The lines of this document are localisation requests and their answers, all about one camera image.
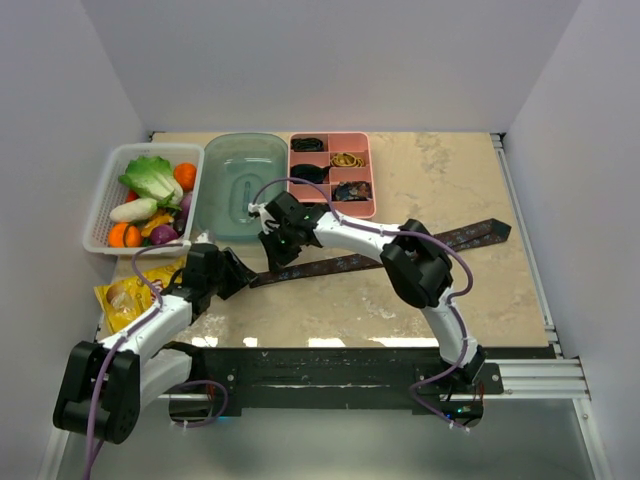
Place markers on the yellow toy pepper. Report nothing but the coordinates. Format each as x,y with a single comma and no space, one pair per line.
161,217

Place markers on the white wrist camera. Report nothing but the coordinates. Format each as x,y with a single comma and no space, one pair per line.
204,238
267,221

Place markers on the brown floral necktie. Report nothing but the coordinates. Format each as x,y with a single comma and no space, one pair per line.
477,235

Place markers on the yellow rolled tie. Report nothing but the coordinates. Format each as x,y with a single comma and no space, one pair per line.
347,160

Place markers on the white plastic basket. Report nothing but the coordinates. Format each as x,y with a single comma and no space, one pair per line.
111,192

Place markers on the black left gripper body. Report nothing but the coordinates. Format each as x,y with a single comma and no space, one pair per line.
212,282

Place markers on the black rolled tie top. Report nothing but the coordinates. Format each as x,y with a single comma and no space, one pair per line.
307,144

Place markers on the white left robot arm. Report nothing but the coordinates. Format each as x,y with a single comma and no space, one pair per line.
107,384

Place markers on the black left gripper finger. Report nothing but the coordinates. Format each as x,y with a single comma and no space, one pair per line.
228,288
233,267

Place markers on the white toy radish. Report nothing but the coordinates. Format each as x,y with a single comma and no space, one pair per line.
134,211

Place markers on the yellow chips bag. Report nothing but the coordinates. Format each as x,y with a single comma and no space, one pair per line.
126,299

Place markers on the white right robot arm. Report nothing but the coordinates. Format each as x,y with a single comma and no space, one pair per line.
424,272

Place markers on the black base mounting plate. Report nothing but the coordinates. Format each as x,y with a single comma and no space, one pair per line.
234,380

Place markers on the purple toy onion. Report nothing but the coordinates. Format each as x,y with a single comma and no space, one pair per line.
163,234

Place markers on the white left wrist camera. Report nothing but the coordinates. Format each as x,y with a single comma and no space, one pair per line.
204,238

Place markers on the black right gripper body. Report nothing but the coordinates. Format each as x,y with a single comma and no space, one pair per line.
286,230

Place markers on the pink divided organizer tray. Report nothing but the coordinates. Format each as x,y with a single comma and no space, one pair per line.
333,167

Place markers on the orange toy pumpkin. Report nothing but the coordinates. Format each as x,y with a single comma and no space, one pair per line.
124,235

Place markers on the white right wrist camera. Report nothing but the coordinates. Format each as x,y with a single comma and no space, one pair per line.
267,221

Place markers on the teal plastic container lid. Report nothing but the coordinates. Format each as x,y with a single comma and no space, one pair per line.
237,169

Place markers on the toy cabbage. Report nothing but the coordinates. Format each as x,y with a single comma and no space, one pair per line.
152,177

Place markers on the purple toy eggplant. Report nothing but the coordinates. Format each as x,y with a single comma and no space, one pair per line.
181,215

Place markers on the black rolled belt middle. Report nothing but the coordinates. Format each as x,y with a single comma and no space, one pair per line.
309,173

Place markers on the dark patterned rolled tie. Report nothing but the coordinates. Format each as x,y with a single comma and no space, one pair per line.
353,191

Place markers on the aluminium frame rail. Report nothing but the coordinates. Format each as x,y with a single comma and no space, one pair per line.
559,378

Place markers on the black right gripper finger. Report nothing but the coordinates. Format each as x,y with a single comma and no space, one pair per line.
274,253
287,253

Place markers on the orange toy fruit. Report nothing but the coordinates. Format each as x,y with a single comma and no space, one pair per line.
185,175

